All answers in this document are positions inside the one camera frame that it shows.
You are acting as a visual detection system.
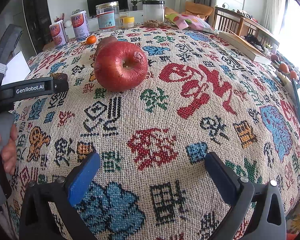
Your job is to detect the pink purple can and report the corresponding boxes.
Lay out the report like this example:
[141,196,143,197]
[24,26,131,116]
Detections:
[49,20,68,48]
[70,10,90,40]

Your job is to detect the pink snack bag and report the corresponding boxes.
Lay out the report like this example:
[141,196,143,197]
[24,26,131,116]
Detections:
[165,14,218,35]

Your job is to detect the orange fruit on sill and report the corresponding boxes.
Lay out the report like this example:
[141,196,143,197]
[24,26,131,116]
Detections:
[279,62,289,74]
[289,70,298,81]

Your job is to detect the small potted plant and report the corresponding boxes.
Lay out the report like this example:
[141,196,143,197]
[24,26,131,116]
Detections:
[130,0,139,11]

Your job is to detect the rear small orange tangerine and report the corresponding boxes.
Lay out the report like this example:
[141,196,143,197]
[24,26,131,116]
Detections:
[86,35,97,44]

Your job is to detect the red flower plant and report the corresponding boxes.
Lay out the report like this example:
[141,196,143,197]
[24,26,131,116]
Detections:
[54,12,65,22]

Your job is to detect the red apple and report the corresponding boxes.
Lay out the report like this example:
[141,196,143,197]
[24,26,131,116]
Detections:
[94,41,148,92]

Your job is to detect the person's left hand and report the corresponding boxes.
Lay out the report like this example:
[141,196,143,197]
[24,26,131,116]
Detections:
[0,124,18,175]

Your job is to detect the pile of nuts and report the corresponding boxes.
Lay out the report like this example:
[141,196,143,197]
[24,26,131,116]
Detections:
[143,20,165,28]

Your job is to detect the patterned woven tablecloth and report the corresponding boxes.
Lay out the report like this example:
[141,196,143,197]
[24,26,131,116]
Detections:
[8,26,300,239]

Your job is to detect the white tv cabinet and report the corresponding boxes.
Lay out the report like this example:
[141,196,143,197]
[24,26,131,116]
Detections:
[65,10,145,40]

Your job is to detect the paperback book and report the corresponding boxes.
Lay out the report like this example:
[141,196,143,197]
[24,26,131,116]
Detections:
[219,31,271,64]

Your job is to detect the orange lounge chair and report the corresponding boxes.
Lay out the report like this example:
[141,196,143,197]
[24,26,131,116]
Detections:
[180,1,214,20]

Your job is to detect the dark glass cabinet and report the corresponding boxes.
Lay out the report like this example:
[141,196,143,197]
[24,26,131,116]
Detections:
[22,0,52,54]

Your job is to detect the rear sweet potato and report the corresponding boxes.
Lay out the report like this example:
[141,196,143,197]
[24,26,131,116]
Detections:
[94,36,117,58]

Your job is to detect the black television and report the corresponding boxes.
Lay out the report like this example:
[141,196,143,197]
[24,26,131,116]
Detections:
[87,0,128,17]

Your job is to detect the right pink purple can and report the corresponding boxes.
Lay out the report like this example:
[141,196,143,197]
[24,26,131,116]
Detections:
[70,10,90,40]

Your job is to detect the clear jar gold lid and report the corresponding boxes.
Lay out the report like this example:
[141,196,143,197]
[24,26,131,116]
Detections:
[96,2,120,31]

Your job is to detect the small yellow lid jar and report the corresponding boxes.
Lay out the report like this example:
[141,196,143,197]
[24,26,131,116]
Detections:
[122,17,135,29]

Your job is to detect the rear dark mangosteen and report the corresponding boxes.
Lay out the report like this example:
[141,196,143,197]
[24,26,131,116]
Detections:
[50,73,68,81]

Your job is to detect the wooden chair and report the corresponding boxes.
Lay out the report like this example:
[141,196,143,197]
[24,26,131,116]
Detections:
[213,7,280,47]

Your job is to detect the clear jar black lid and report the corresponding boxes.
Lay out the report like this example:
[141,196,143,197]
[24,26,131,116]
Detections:
[142,0,165,23]

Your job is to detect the left pink purple can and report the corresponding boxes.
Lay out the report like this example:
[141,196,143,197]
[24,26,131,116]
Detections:
[49,20,68,48]

